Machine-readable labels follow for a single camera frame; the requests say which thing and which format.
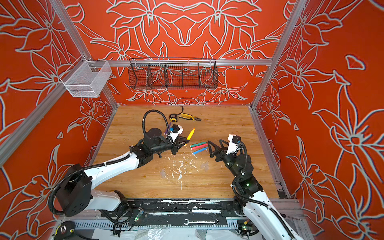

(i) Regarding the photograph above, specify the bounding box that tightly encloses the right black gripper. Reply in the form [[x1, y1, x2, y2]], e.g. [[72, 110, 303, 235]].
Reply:
[[208, 139, 243, 182]]

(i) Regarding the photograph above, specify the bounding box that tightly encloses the orange marker pen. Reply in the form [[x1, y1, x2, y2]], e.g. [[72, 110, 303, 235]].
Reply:
[[185, 128, 195, 146]]

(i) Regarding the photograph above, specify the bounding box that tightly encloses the clear pen cap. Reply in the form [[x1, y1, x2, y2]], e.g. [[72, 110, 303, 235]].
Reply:
[[160, 169, 168, 179], [200, 161, 210, 172]]

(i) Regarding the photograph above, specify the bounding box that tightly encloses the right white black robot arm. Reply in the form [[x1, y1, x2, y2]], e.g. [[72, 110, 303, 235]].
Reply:
[[208, 135, 302, 240]]

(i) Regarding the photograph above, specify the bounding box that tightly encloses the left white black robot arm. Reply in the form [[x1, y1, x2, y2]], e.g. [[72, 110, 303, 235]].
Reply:
[[48, 110, 189, 217]]

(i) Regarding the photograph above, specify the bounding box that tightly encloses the pink marker pen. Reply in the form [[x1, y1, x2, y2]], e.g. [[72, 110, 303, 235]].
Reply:
[[191, 144, 208, 151]]

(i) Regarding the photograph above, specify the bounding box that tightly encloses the blue marker pen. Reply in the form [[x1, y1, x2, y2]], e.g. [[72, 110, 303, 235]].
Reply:
[[192, 147, 208, 155]]

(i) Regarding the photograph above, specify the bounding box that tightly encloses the green marker pen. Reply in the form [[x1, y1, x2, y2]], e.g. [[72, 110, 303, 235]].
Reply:
[[190, 142, 207, 148]]

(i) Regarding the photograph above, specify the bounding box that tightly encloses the yellow black tape measure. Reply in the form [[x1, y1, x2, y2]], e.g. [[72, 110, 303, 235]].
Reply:
[[169, 114, 178, 122]]

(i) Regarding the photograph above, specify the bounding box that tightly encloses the silver wrench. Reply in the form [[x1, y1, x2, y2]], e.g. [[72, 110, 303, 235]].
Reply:
[[184, 219, 219, 226]]

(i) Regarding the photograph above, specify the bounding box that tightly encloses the black tape measure foreground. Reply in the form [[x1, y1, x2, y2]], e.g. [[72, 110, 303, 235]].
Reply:
[[54, 221, 75, 240]]

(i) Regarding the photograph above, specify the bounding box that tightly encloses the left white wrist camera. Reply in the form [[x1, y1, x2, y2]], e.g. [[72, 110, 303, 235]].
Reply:
[[166, 125, 184, 144]]

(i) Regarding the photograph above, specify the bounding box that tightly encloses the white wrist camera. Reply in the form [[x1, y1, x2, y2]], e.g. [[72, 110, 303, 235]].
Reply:
[[226, 134, 243, 155], [166, 125, 184, 144]]

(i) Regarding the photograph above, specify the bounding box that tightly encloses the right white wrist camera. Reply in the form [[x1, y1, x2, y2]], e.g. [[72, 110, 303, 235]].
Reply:
[[226, 134, 243, 155]]

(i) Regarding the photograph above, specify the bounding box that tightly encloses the black wire wall basket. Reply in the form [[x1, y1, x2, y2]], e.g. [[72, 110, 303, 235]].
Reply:
[[128, 58, 219, 90]]

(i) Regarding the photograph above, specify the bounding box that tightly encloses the clear plastic wall bin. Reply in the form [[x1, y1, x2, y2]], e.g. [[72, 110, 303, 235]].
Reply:
[[60, 61, 112, 98]]

